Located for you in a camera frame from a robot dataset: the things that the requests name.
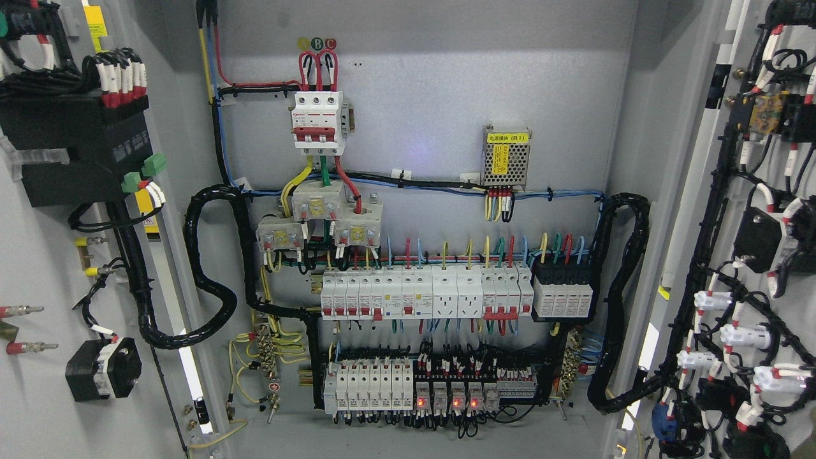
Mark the lower row relays and breakers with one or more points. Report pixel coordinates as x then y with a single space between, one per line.
428 389

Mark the red white main breaker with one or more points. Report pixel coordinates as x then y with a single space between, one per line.
319 125

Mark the perforated metal power supply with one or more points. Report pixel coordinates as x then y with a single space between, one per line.
505 152

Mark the brass ground terminal bar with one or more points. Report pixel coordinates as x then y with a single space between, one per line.
268 365

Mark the white current transformers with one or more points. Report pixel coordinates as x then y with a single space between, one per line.
313 205

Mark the grey cabinet door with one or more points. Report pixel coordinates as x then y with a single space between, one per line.
712 356
41 267

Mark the upper row circuit breakers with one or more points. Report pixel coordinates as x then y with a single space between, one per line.
432 292

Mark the black white surge protector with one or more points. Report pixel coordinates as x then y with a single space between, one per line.
562 293

